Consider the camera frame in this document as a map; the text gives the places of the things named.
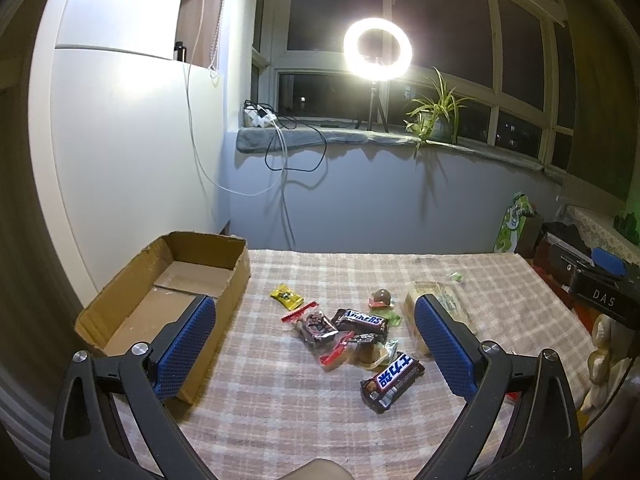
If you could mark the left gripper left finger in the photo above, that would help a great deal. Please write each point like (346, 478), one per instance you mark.
(88, 439)

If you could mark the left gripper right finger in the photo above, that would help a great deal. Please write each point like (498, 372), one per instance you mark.
(542, 439)

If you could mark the clear cracker package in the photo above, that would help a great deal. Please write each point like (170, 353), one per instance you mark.
(430, 304)

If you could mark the Snickers bar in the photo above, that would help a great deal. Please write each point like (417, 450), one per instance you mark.
(361, 323)
(382, 390)

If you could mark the green candy wrapper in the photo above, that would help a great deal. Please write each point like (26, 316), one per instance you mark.
(392, 317)

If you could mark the round chocolate jelly cup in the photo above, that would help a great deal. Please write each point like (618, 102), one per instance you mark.
(381, 299)

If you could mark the yellow candy packet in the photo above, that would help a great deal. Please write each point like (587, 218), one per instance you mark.
(286, 297)

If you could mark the red dark snack packet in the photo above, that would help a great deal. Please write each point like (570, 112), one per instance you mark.
(312, 324)

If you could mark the gloved right hand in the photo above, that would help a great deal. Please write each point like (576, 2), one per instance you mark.
(611, 341)

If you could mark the lace covered side table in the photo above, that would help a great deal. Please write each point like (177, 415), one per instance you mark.
(597, 230)

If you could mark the green cartoon bag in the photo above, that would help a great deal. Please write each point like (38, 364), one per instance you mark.
(513, 223)

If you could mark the brown cardboard box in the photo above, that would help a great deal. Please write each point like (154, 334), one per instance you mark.
(157, 286)

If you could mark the potted spider plant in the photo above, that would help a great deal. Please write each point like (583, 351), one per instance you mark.
(436, 120)

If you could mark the pink plaid tablecloth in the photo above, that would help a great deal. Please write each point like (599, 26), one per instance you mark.
(267, 406)

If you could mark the black tripod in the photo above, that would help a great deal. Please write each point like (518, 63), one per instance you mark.
(375, 112)

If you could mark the white cabinet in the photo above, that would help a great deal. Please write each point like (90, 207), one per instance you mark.
(125, 140)

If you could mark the grey windowsill cloth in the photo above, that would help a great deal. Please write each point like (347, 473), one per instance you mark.
(251, 140)

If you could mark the white power strip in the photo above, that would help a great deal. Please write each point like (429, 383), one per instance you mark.
(258, 116)

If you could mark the black bottle on shelf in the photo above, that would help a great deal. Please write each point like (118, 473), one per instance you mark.
(180, 51)

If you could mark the ring light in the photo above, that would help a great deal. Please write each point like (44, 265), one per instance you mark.
(377, 50)

